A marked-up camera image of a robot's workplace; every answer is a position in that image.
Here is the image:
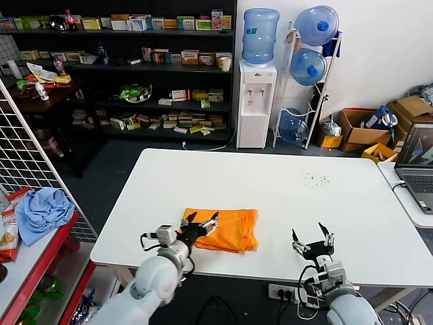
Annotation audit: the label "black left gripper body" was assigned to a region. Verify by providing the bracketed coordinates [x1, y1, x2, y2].
[178, 223, 206, 250]

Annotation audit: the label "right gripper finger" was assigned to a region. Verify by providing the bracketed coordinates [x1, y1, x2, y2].
[292, 228, 311, 254]
[318, 221, 335, 246]

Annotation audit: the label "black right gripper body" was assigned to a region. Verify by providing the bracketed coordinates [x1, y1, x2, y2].
[300, 240, 336, 267]

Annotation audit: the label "orange t-shirt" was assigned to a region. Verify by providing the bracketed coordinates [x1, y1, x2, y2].
[182, 207, 260, 254]

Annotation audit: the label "white power strip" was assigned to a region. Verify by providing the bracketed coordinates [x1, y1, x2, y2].
[268, 283, 302, 303]

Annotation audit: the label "small yellow box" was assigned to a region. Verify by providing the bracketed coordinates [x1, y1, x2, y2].
[319, 134, 343, 149]

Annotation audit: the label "yellow open bin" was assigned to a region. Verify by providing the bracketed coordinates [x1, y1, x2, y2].
[361, 142, 398, 164]

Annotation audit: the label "grey open laptop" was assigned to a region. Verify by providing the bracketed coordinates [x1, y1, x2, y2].
[394, 121, 433, 215]

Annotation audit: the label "open brown cardboard box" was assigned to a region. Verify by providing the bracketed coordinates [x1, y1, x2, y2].
[338, 108, 392, 152]

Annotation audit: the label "clear plastic bag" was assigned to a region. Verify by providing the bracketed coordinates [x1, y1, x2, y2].
[319, 114, 342, 137]

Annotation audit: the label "red white display cart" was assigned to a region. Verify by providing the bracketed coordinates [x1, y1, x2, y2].
[0, 211, 99, 325]

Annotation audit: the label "black shelf unit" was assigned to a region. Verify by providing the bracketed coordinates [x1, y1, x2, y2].
[0, 0, 238, 143]

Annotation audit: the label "blue white package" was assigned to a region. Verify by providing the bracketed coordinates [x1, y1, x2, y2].
[71, 287, 102, 325]

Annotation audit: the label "white water dispenser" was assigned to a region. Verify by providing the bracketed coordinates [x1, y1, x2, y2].
[236, 60, 278, 150]

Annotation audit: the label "bowl of green fruit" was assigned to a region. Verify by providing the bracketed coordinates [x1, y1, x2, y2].
[113, 83, 153, 103]

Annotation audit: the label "light blue crumpled cloth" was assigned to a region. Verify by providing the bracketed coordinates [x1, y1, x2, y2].
[15, 188, 76, 247]

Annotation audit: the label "green plastic toy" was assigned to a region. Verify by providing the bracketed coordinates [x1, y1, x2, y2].
[15, 303, 42, 325]
[32, 276, 65, 302]

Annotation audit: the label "large brown cardboard box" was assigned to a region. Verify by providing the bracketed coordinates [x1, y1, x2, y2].
[386, 95, 433, 150]

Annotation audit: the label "yellow orange white box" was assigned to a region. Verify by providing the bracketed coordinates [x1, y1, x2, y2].
[181, 50, 200, 66]

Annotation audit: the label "red snack bag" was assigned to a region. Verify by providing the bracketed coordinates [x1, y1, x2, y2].
[6, 188, 33, 211]

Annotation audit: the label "blue water jug blue cap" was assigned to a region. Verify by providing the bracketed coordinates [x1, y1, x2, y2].
[294, 5, 340, 47]
[290, 47, 328, 86]

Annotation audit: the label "grey blue fabric pile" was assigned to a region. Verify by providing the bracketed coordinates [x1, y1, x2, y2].
[407, 83, 433, 106]

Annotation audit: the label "red white chips bag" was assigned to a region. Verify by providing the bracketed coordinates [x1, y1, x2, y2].
[0, 209, 20, 263]

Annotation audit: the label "blue drink bottle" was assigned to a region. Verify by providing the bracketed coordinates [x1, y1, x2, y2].
[97, 41, 110, 66]

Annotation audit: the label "dark blue hanging cloth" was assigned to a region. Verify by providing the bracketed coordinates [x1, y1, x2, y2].
[321, 32, 342, 58]

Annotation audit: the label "blue water dispenser bottle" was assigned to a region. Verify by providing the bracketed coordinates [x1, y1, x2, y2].
[241, 8, 281, 67]

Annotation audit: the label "small white bottle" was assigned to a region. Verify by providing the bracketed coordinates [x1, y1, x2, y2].
[35, 83, 51, 102]

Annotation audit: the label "dark wooden table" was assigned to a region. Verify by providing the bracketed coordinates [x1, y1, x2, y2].
[6, 76, 107, 179]

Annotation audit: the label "green blue medicine box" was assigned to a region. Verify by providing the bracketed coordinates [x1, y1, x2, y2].
[177, 16, 196, 31]

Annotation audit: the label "brown cardboard tag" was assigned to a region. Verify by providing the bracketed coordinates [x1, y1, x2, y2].
[286, 29, 303, 53]

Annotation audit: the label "purple drink bottle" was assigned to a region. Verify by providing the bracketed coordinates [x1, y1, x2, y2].
[53, 56, 68, 77]

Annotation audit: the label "tall white red box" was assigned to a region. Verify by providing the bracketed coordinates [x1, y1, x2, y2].
[211, 9, 225, 30]

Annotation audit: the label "white printed paper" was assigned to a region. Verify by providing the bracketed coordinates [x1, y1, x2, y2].
[26, 62, 58, 82]

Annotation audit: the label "cola bottle red cap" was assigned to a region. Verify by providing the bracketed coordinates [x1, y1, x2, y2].
[64, 9, 79, 33]

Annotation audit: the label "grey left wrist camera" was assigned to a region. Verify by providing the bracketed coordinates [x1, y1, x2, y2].
[141, 224, 179, 246]

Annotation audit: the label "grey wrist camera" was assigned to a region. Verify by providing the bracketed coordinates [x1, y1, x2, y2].
[141, 224, 179, 246]
[304, 259, 348, 296]

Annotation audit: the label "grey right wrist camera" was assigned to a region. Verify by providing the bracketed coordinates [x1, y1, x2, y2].
[304, 259, 348, 296]

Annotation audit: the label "black power strip cable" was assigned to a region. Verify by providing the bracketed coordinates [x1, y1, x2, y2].
[277, 297, 288, 325]

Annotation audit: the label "black floor cable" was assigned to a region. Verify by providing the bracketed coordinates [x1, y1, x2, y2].
[198, 296, 238, 325]

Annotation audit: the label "white floor cable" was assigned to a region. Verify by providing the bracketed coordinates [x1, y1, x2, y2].
[182, 127, 238, 152]

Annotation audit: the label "white wire jug rack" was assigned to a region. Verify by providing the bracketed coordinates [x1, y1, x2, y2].
[272, 20, 344, 150]

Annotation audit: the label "white wire grid panel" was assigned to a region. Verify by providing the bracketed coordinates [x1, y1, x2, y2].
[0, 79, 99, 243]

